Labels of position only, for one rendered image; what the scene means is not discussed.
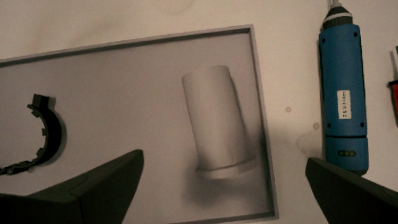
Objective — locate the red screwdriver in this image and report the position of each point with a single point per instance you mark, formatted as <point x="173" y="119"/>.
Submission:
<point x="395" y="87"/>

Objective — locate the blue cylindrical tool body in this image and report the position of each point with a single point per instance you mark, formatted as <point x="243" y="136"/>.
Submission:
<point x="343" y="91"/>

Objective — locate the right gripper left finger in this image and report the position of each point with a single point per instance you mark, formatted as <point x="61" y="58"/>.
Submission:
<point x="101" y="195"/>

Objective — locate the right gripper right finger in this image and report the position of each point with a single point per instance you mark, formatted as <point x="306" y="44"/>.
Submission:
<point x="347" y="198"/>

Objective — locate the grey hollow tube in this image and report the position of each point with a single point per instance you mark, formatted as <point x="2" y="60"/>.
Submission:
<point x="216" y="124"/>

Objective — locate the black c-shaped half ring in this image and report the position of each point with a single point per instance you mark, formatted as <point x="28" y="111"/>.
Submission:
<point x="52" y="131"/>

